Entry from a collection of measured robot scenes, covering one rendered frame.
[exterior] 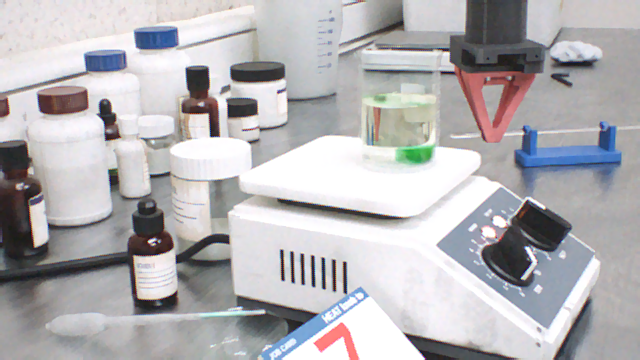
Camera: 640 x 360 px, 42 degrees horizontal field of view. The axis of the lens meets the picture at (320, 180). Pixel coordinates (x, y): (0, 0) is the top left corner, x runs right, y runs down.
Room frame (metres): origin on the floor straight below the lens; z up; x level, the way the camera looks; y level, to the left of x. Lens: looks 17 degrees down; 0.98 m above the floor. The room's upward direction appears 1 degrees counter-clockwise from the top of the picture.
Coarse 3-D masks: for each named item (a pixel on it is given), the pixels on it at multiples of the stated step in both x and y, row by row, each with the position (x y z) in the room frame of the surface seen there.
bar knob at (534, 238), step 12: (528, 204) 0.47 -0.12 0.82; (540, 204) 0.48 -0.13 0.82; (516, 216) 0.48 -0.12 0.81; (528, 216) 0.47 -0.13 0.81; (540, 216) 0.47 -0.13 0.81; (552, 216) 0.47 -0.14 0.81; (528, 228) 0.47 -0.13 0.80; (540, 228) 0.47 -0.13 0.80; (552, 228) 0.47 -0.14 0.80; (564, 228) 0.47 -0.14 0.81; (528, 240) 0.46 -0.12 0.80; (540, 240) 0.47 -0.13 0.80; (552, 240) 0.47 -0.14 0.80
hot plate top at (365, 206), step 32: (288, 160) 0.52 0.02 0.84; (320, 160) 0.51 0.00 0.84; (352, 160) 0.51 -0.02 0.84; (448, 160) 0.51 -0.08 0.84; (256, 192) 0.47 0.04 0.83; (288, 192) 0.46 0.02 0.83; (320, 192) 0.45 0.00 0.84; (352, 192) 0.45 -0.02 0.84; (384, 192) 0.44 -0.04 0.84; (416, 192) 0.44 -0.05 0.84
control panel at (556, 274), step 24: (504, 192) 0.51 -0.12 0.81; (480, 216) 0.47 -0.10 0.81; (504, 216) 0.48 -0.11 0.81; (456, 240) 0.43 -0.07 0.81; (480, 240) 0.44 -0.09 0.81; (576, 240) 0.49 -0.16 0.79; (480, 264) 0.42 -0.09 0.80; (552, 264) 0.45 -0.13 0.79; (576, 264) 0.46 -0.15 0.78; (504, 288) 0.41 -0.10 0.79; (528, 288) 0.42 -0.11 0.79; (552, 288) 0.43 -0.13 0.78; (528, 312) 0.39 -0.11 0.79; (552, 312) 0.40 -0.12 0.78
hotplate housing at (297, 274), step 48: (480, 192) 0.50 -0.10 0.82; (240, 240) 0.47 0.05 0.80; (288, 240) 0.46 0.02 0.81; (336, 240) 0.44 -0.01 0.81; (384, 240) 0.43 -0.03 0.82; (432, 240) 0.42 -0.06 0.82; (240, 288) 0.47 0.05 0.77; (288, 288) 0.46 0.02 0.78; (336, 288) 0.44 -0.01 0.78; (384, 288) 0.43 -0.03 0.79; (432, 288) 0.41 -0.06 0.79; (480, 288) 0.40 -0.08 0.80; (576, 288) 0.45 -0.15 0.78; (432, 336) 0.41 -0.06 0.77; (480, 336) 0.40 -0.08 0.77; (528, 336) 0.39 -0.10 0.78
